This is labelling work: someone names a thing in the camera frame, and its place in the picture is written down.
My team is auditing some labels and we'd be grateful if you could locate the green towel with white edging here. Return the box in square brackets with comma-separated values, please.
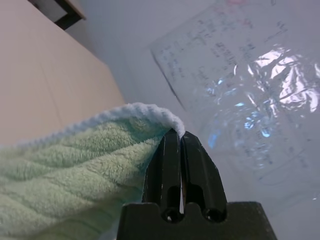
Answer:
[0, 101, 187, 240]

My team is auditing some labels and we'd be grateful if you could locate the crinkled clear plastic film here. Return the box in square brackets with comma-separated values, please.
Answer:
[199, 42, 320, 161]

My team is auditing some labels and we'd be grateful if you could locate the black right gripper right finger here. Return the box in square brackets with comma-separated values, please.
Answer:
[181, 130, 228, 224]

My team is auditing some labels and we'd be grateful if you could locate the wooden side table black frame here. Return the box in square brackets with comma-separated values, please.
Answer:
[27, 0, 87, 31]

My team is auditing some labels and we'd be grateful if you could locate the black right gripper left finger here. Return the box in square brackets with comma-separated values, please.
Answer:
[141, 128, 182, 224]

